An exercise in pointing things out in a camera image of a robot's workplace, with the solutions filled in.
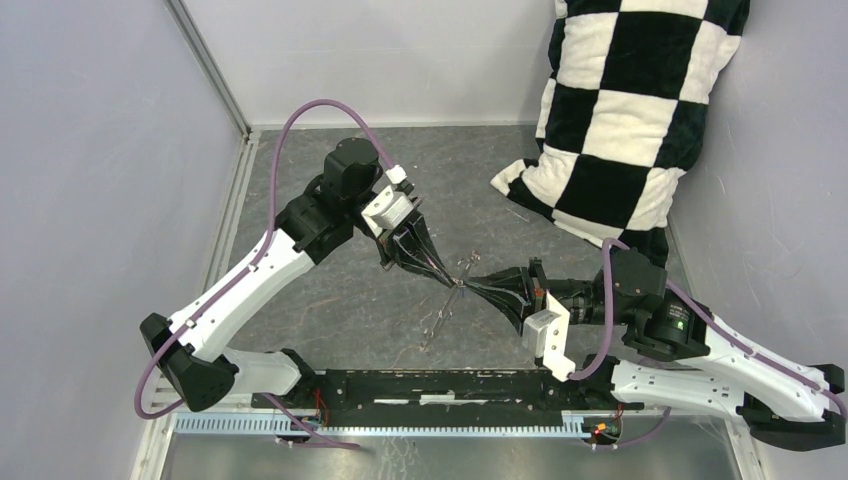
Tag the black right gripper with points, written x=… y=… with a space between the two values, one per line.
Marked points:
x=528 y=280

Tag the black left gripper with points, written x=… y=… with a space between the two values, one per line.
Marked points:
x=408 y=239

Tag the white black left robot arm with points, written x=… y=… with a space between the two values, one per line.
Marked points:
x=353 y=193

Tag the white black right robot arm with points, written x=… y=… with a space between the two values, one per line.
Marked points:
x=628 y=336

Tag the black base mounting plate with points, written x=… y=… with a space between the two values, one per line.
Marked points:
x=448 y=398

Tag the black white checkered pillow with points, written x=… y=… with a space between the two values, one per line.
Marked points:
x=623 y=115

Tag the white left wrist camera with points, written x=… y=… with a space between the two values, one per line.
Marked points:
x=390 y=206

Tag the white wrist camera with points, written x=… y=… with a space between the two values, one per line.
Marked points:
x=390 y=206
x=545 y=333

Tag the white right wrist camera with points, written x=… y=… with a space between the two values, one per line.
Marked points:
x=545 y=333

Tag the aluminium frame rail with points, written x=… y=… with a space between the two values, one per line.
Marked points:
x=237 y=185

